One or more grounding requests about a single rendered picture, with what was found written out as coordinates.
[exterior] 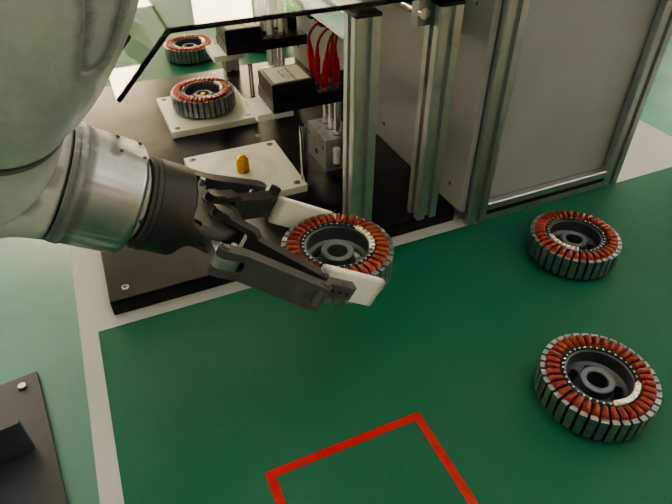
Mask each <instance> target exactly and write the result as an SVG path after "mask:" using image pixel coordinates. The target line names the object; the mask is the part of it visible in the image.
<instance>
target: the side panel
mask: <svg viewBox="0 0 672 504"><path fill-rule="evenodd" d="M671 34H672V0H503V1H502V6H501V12H500V18H499V23H498V29H497V34H496V40H495V46H494V51H493V57H492V62H491V68H490V74H489V79H488V85H487V90H486V96H485V102H484V107H483V113H482V118H481V124H480V130H479V135H478V141H477V146H476V152H475V157H474V163H473V169H472V174H471V180H470V185H469V191H468V197H467V202H466V208H465V210H463V211H460V212H459V211H458V210H457V215H456V216H457V217H458V218H459V219H462V218H464V220H463V222H464V223H465V224H466V225H471V224H474V222H475V220H476V221H477V222H481V221H485V220H488V219H492V218H495V217H499V216H502V215H506V214H509V213H513V212H516V211H520V210H523V209H527V208H530V207H534V206H537V205H541V204H544V203H547V202H551V201H554V200H558V199H561V198H565V197H568V196H572V195H575V194H579V193H582V192H586V191H589V190H593V189H596V188H600V187H603V186H607V185H608V183H609V184H614V183H616V181H617V179H618V176H619V173H620V171H621V168H622V165H623V163H624V160H625V157H626V155H627V152H628V149H629V147H630V144H631V141H632V139H633V136H634V133H635V130H636V128H637V125H638V122H639V120H640V117H641V114H642V112H643V109H644V106H645V104H646V101H647V98H648V96H649V93H650V90H651V88H652V85H653V82H654V80H655V77H656V74H657V72H658V69H659V66H660V64H661V61H662V58H663V56H664V53H665V50H666V48H667V45H668V42H669V39H670V37H671Z"/></svg>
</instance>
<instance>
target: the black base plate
mask: <svg viewBox="0 0 672 504"><path fill-rule="evenodd" d="M266 66H272V65H271V64H270V62H262V63H255V64H252V67H253V78H254V88H255V97H260V96H259V94H258V84H259V79H258V70H259V69H260V68H261V67H266ZM239 67H240V70H238V71H235V70H231V72H225V69H217V70H211V71H205V72H198V73H192V74H186V75H179V76H173V77H167V78H160V79H154V80H147V81H141V82H135V84H134V85H133V86H132V88H131V89H130V91H129V92H128V93H127V95H126V96H125V98H124V99H123V101H122V102H118V101H117V100H116V98H115V95H114V92H113V89H112V86H109V87H104V89H103V91H102V92H101V94H100V96H99V98H98V99H97V101H96V102H95V104H94V106H93V107H92V108H91V110H90V111H89V112H88V114H87V115H86V116H85V118H84V119H83V121H82V122H84V123H87V124H88V125H89V126H92V127H95V128H98V129H101V130H104V131H107V132H110V133H113V134H118V135H120V136H123V137H126V138H129V139H132V140H135V141H138V142H142V143H143V145H144V146H145V148H146V150H147V153H148V156H149V157H150V156H156V157H159V158H162V159H165V160H168V161H172V162H175V163H178V164H181V165H185V163H184V158H188V157H192V156H197V155H202V154H207V153H212V152H217V151H222V150H227V149H232V148H236V147H241V146H246V145H251V144H256V143H261V142H266V141H271V140H275V142H276V143H277V144H278V146H279V147H280V148H281V150H282V151H283V152H284V154H285V155H286V156H287V158H288V159H289V161H290V162H291V163H292V165H293V166H294V167H295V169H296V170H297V171H298V173H299V174H300V175H301V163H300V141H299V124H304V125H305V149H306V174H307V182H309V184H310V186H309V188H308V191H306V192H302V193H298V194H294V195H290V196H285V197H286V198H289V199H293V200H296V201H299V202H303V203H306V204H309V205H313V206H316V207H319V208H322V209H326V210H329V211H332V212H333V213H340V218H341V216H342V199H343V169H338V170H334V171H330V172H326V171H325V170H324V169H323V168H322V166H321V165H320V164H319V163H318V162H317V160H316V159H315V158H314V157H313V155H312V154H311V153H310V152H309V150H308V121H309V120H314V119H319V118H322V105H320V106H315V107H309V108H304V109H299V110H294V115H293V116H289V117H283V118H278V119H273V120H268V121H263V122H257V123H253V124H248V125H243V126H237V127H232V128H227V129H222V130H217V131H212V132H206V133H201V134H196V135H191V136H186V137H180V138H175V139H173V137H172V135H171V133H170V131H169V129H168V126H167V124H166V122H165V120H164V118H163V115H162V113H161V111H160V109H159V107H158V104H157V100H156V99H157V98H162V97H168V96H171V95H170V91H171V89H172V88H173V87H174V86H175V85H177V84H178V83H181V82H182V81H185V80H189V79H193V78H198V77H201V79H202V77H206V78H207V77H215V78H219V79H220V78H221V79H224V80H227V81H229V82H230V83H231V84H233V86H235V88H236V89H237V90H238V92H239V93H240V95H241V96H242V97H243V99H244V100H245V99H249V98H251V94H250V84H249V75H248V65H243V66H239ZM410 173H411V166H410V165H409V164H408V163H407V162H406V161H404V160H403V159H402V158H401V157H400V156H399V155H398V154H397V153H396V152H395V151H394V150H393V149H392V148H391V147H390V146H389V145H388V144H387V143H386V142H384V141H383V140H382V139H381V138H380V137H379V136H378V135H377V134H376V144H375V164H374V184H373V204H372V222H373V223H374V224H375V223H376V224H377V225H379V226H380V228H383V229H384V230H385V231H386V233H388V234H389V236H390V238H392V237H395V236H399V235H402V234H406V233H409V232H413V231H416V230H420V229H424V228H427V227H431V226H434V225H438V224H441V223H445V222H448V221H452V220H453V216H454V210H455V208H454V207H453V206H452V205H451V204H450V203H449V202H448V201H447V200H446V199H445V198H444V197H442V196H441V195H440V194H439V193H438V200H437V207H436V214H435V216H433V217H430V218H429V217H428V216H427V215H425V216H424V219H422V220H419V221H417V220H416V219H415V218H414V217H413V213H411V214H410V213H409V212H408V211H407V204H408V194H409V184H410ZM269 215H270V213H269V214H268V216H266V217H260V218H254V219H248V220H245V221H246V222H248V223H250V224H252V225H254V226H255V227H257V228H258V229H259V230H260V233H261V236H262V237H264V238H266V239H268V240H270V241H271V242H273V243H275V244H277V245H279V246H281V242H282V239H283V237H284V235H285V233H286V232H287V231H288V230H289V229H290V228H288V227H284V226H280V225H276V224H273V223H269V221H268V217H269ZM100 252H101V257H102V263H103V268H104V273H105V279H106V284H107V290H108V295H109V301H110V304H111V307H112V310H113V313H114V315H118V314H122V313H125V312H129V311H132V310H136V309H139V308H143V307H146V306H150V305H154V304H157V303H161V302H164V301H168V300H171V299H175V298H178V297H182V296H186V295H189V294H193V293H196V292H200V291H203V290H207V289H210V288H214V287H217V286H221V285H225V284H228V283H232V282H235V281H233V280H228V279H223V278H217V277H213V276H211V275H210V274H208V272H207V267H208V266H209V264H210V262H211V259H210V257H209V254H207V253H204V252H202V251H200V250H198V249H196V248H193V247H191V246H185V247H182V248H180V249H179V250H177V251H176V252H174V253H173V254H170V255H162V254H157V253H152V252H147V251H142V250H138V249H133V248H129V247H128V246H127V245H125V246H124V247H123V248H122V249H121V250H120V251H118V252H115V253H107V252H102V251H100Z"/></svg>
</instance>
